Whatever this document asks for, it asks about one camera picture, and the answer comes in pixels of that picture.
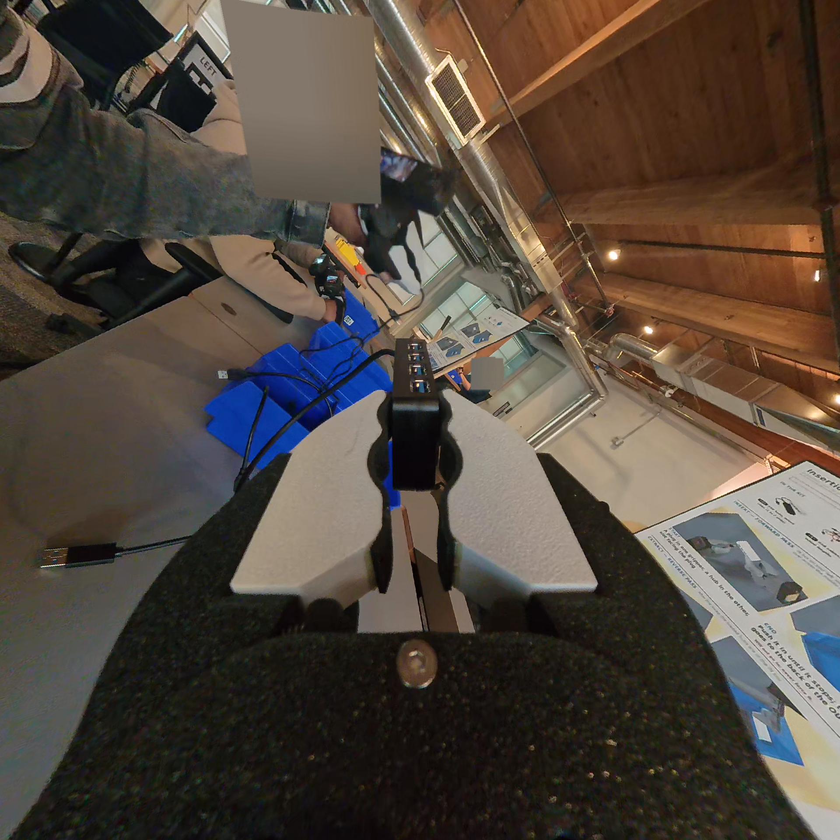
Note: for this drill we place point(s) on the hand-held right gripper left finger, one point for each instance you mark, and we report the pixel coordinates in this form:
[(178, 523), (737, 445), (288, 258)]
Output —
[(315, 525)]

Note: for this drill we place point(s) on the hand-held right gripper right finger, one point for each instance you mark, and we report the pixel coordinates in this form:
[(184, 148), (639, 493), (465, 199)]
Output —
[(519, 525)]

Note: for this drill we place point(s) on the blue plastic bin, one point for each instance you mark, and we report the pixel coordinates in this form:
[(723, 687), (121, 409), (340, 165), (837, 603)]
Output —
[(250, 414)]

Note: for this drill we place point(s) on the person's left hand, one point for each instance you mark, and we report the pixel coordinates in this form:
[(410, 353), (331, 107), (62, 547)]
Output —
[(348, 223)]

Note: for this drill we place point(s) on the white vent grille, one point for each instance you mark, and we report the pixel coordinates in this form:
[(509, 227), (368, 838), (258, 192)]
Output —
[(457, 99)]

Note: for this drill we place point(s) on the printed roll-up banner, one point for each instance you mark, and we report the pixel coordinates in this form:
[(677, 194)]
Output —
[(479, 335)]

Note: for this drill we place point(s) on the printed paper sheet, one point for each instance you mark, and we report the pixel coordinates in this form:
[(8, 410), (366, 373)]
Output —
[(761, 604)]

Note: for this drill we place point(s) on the black office chair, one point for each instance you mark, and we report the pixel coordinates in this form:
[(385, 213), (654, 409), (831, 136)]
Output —
[(125, 282)]

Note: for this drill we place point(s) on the large metal ventilation duct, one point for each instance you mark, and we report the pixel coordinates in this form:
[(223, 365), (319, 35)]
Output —
[(486, 197)]

